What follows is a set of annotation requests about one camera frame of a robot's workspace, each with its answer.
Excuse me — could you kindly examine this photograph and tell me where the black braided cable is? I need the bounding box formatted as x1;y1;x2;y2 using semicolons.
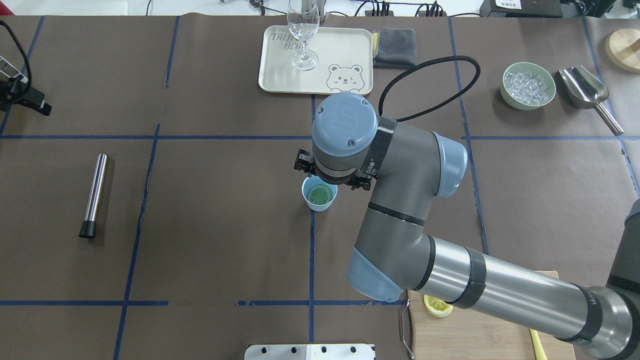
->
378;55;481;122

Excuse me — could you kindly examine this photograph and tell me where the green bowl of ice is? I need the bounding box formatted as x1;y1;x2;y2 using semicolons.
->
499;62;557;111

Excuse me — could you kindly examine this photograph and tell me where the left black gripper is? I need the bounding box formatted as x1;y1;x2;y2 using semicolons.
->
0;75;52;116

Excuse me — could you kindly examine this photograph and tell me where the light blue cup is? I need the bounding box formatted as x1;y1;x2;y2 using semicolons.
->
301;175;338;212

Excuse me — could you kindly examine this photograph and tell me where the clear wine glass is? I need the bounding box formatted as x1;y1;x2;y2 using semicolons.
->
286;0;320;72

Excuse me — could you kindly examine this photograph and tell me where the yellow plastic knife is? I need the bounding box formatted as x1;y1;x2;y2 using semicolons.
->
529;328;547;360

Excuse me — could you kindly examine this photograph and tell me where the wooden cutting board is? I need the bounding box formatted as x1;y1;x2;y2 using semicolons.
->
408;291;575;360

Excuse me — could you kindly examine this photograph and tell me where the grey folded cloth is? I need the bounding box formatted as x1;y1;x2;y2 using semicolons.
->
372;28;418;69

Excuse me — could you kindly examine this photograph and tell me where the cream bear tray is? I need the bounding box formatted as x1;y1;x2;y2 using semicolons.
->
258;25;374;96

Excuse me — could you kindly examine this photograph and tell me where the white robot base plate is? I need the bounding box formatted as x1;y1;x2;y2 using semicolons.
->
244;343;377;360

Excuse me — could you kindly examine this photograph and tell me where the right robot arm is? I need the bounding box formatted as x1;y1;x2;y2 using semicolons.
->
294;92;640;360

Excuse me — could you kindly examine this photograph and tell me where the steel ice scoop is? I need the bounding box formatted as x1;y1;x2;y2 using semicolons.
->
558;65;625;137

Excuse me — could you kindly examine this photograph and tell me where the yellow sponge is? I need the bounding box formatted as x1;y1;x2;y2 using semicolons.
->
371;31;380;59

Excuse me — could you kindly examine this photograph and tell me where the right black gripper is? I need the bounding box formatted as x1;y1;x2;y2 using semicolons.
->
294;149;373;191

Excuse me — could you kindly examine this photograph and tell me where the yellow lemon half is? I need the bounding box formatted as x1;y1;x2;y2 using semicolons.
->
422;295;454;318

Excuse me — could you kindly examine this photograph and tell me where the steel muddler with black tip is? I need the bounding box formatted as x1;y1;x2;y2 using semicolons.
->
78;153;109;239

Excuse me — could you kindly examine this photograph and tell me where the white wire cup rack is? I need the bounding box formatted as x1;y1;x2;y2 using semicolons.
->
0;56;29;84

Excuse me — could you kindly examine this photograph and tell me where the green lime slice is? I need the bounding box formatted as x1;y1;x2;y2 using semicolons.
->
306;184;334;206

